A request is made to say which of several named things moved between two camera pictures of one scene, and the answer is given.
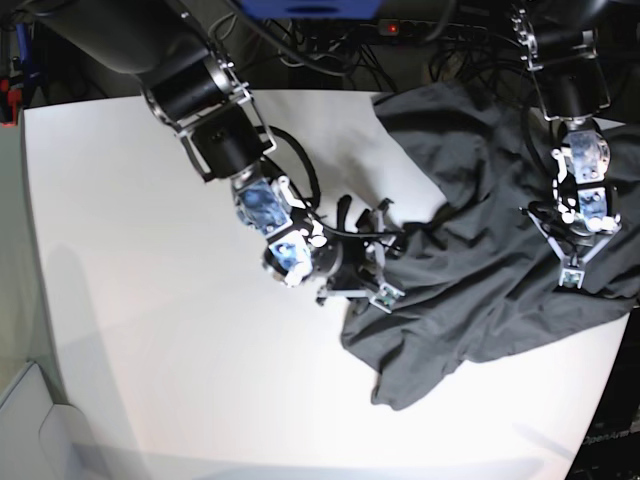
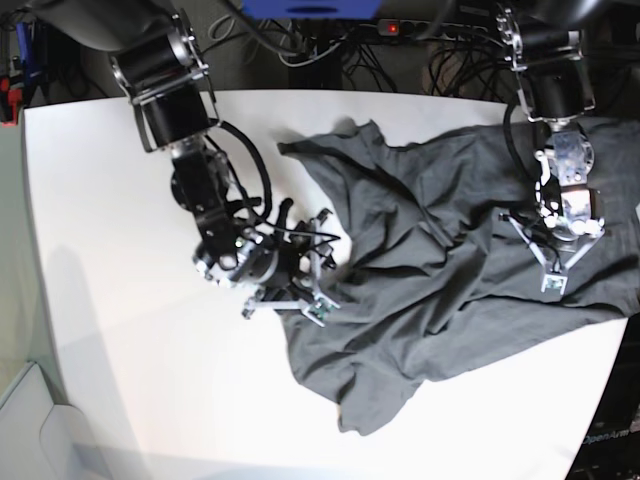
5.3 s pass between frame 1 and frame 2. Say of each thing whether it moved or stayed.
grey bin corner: stayed
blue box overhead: stayed
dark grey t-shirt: moved
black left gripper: moved
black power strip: stayed
